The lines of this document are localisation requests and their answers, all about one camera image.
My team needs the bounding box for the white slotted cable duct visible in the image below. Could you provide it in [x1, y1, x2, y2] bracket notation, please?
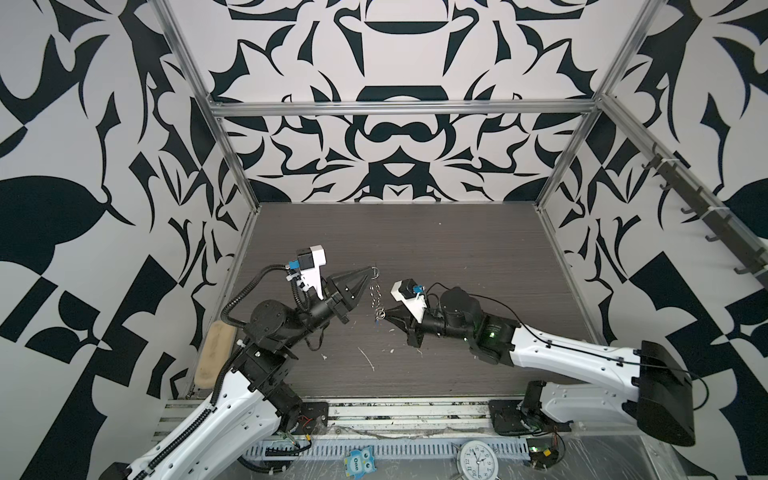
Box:
[245, 437, 529, 462]

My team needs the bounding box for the blue owl toy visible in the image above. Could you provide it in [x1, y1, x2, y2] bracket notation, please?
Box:
[344, 446, 376, 480]

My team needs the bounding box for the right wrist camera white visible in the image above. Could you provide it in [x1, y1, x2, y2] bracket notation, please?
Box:
[391, 278, 427, 323]

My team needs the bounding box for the black corrugated cable hose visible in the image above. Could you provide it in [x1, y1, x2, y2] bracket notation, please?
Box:
[219, 263, 295, 328]

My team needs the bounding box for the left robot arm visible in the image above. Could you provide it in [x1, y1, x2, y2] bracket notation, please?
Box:
[101, 266, 378, 479]

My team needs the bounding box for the green circuit board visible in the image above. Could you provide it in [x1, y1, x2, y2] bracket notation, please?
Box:
[526, 437, 565, 471]

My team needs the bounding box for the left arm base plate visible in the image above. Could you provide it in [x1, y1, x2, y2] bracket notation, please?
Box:
[277, 401, 329, 435]

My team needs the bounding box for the black coat hook rail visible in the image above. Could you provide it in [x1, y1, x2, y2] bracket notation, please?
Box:
[643, 142, 767, 290]

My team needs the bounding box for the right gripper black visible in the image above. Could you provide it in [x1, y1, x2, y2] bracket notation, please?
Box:
[382, 303, 477, 349]

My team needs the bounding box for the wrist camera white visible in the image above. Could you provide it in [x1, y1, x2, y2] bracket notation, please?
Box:
[286, 245, 326, 299]
[391, 278, 427, 323]

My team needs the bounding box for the white analog clock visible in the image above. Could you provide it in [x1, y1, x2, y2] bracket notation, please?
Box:
[457, 440, 499, 480]

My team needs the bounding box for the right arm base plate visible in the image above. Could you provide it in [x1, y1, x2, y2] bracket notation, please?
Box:
[488, 399, 540, 436]

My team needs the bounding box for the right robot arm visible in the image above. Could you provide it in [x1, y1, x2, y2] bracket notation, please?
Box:
[384, 279, 696, 447]

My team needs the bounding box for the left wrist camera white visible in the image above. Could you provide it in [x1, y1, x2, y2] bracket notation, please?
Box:
[286, 245, 326, 299]

